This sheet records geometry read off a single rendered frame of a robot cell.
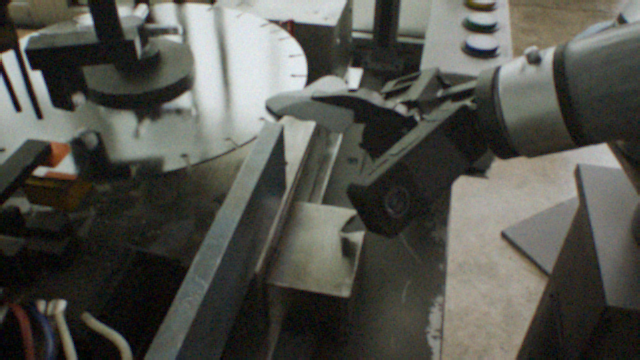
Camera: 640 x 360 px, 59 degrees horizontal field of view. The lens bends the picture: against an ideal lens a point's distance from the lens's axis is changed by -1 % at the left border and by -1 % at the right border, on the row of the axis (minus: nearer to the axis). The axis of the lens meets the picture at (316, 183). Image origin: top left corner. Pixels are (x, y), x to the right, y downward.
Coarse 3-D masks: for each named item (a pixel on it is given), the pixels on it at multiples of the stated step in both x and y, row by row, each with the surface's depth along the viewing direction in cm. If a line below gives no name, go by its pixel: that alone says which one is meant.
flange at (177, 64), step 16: (160, 48) 57; (176, 48) 57; (112, 64) 54; (128, 64) 53; (144, 64) 53; (160, 64) 55; (176, 64) 55; (192, 64) 55; (96, 80) 53; (112, 80) 53; (128, 80) 52; (144, 80) 52; (160, 80) 53; (176, 80) 53; (96, 96) 52; (112, 96) 51; (128, 96) 51; (144, 96) 52; (160, 96) 52
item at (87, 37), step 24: (96, 0) 42; (96, 24) 43; (120, 24) 44; (24, 48) 43; (48, 48) 43; (72, 48) 44; (96, 48) 44; (120, 48) 45; (48, 72) 45; (72, 72) 47
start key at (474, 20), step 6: (474, 12) 76; (480, 12) 76; (468, 18) 75; (474, 18) 75; (480, 18) 75; (486, 18) 75; (492, 18) 75; (468, 24) 75; (474, 24) 74; (480, 24) 74; (486, 24) 74; (492, 24) 74
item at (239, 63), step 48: (192, 48) 59; (240, 48) 59; (288, 48) 59; (0, 96) 52; (48, 96) 52; (192, 96) 52; (240, 96) 52; (0, 144) 47; (96, 144) 47; (144, 144) 47; (192, 144) 47; (240, 144) 47
